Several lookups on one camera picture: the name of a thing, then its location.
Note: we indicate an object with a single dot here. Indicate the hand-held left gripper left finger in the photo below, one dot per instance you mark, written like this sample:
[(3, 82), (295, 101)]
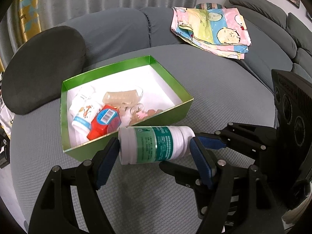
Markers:
[(107, 163)]

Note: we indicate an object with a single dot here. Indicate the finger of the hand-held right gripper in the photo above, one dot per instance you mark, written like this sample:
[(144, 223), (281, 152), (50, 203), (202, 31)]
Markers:
[(214, 142), (180, 173)]

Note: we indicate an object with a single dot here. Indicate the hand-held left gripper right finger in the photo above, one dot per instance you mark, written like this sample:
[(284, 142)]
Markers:
[(201, 163)]

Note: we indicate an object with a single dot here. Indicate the red bottle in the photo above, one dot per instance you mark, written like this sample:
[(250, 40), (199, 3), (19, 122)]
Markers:
[(102, 126)]

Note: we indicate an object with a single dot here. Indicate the white bottle with green label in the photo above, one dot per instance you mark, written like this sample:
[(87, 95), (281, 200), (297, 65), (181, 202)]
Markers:
[(151, 143)]

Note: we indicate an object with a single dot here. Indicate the white bottle with blue label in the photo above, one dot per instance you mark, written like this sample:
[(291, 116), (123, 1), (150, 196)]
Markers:
[(85, 115)]

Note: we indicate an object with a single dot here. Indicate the amber and pink hair clip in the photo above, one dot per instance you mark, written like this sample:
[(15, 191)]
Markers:
[(140, 114)]

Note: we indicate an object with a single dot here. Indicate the pale translucent comb clip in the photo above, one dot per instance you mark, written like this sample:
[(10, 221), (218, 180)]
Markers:
[(119, 97)]

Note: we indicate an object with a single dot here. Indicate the large plain white bottle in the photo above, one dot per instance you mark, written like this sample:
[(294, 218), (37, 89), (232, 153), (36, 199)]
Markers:
[(81, 100)]

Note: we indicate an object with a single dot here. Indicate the green cardboard box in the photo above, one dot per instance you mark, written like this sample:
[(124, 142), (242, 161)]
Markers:
[(158, 85)]

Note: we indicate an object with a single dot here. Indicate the grey sofa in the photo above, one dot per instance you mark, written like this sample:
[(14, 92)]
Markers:
[(219, 90)]

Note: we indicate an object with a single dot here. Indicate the pile of printed clothes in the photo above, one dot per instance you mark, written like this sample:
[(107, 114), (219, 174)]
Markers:
[(4, 117)]

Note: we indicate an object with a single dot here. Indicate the printed pastel blanket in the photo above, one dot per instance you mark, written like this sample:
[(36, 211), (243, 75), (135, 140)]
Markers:
[(214, 29)]

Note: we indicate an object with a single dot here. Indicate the black cushion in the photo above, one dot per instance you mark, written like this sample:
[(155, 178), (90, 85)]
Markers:
[(43, 65)]

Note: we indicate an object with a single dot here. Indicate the yellow patterned curtain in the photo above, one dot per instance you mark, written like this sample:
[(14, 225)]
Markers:
[(29, 9)]

